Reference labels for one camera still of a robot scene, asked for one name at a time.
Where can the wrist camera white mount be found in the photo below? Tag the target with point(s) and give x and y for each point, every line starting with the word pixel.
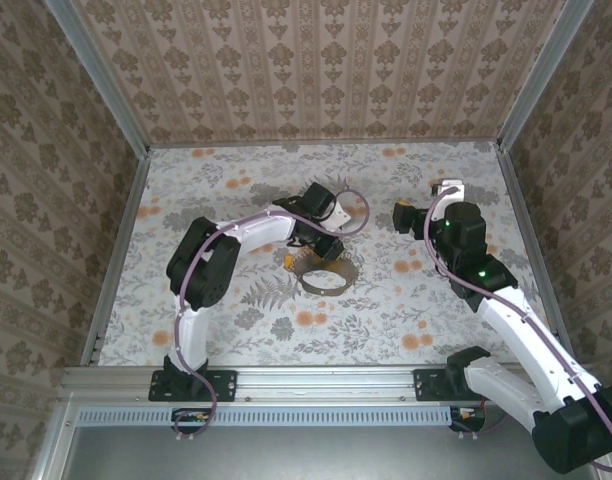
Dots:
pixel 342 215
pixel 442 187

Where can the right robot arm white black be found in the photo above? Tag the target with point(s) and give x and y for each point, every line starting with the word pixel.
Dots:
pixel 526 340

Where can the yellow key tag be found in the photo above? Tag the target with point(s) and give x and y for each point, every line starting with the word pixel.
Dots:
pixel 289 261

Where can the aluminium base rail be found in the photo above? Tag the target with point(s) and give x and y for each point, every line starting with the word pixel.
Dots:
pixel 326 380

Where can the grey metal sheet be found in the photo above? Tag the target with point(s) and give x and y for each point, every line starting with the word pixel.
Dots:
pixel 311 455

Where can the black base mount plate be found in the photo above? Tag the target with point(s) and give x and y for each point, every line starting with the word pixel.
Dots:
pixel 428 385
pixel 226 385

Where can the floral patterned table cover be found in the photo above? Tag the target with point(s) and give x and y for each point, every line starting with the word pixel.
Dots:
pixel 386 325

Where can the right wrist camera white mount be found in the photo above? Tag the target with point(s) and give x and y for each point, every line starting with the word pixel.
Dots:
pixel 442 187

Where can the aluminium frame post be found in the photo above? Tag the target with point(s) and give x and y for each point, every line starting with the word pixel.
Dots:
pixel 541 75
pixel 106 85

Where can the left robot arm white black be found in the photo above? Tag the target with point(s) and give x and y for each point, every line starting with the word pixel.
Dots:
pixel 261 237

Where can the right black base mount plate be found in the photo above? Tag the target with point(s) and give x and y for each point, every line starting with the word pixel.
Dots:
pixel 428 385

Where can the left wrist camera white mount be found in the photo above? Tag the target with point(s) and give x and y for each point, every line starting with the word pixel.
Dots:
pixel 342 215

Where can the aluminium table side rail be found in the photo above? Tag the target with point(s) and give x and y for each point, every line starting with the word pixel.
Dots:
pixel 131 200
pixel 517 200

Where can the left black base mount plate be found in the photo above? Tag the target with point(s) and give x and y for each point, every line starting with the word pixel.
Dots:
pixel 226 385

